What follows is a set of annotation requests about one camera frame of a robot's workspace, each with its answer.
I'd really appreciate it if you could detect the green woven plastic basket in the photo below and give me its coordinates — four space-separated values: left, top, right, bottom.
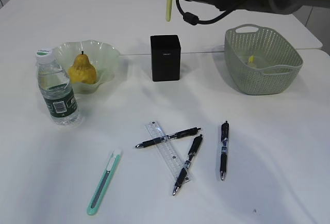
224 24 303 95

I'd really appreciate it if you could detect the yellow green pen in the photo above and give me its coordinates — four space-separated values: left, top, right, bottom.
166 0 173 22

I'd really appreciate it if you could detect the black square pen holder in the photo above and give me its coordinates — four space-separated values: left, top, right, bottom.
150 35 181 82

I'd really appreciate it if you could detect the clear plastic ruler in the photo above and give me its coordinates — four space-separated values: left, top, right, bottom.
145 121 184 180

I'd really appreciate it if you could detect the black pen under ruler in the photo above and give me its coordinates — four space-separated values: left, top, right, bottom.
172 134 203 196

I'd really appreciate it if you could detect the mint green utility knife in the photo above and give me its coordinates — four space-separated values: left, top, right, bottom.
87 149 122 216

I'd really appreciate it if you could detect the yellow pear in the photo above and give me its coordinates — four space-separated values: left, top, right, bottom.
68 51 97 85

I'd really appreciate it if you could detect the yellow white waste paper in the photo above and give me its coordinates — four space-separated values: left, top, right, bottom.
241 55 291 74

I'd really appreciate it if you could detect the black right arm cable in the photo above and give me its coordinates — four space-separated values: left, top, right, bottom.
175 0 307 26

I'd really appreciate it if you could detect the clear water bottle green label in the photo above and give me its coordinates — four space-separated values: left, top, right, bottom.
36 49 79 126

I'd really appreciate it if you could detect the black pen standing apart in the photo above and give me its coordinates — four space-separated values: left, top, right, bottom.
220 121 229 181

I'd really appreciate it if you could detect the black pen across ruler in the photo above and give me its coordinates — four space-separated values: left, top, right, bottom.
135 127 201 149

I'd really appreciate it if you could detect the green glass scalloped plate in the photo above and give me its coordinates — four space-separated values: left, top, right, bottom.
53 40 120 94

